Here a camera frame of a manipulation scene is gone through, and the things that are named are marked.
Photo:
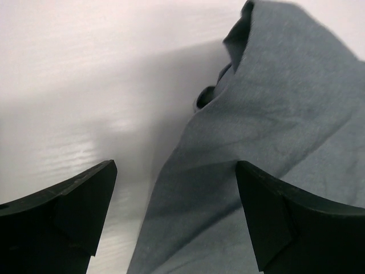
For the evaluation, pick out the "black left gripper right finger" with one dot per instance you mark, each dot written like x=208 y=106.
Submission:
x=295 y=231

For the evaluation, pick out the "grey long sleeve shirt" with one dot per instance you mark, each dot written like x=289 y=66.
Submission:
x=291 y=102

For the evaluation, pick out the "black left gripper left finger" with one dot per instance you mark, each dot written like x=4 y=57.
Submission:
x=57 y=229

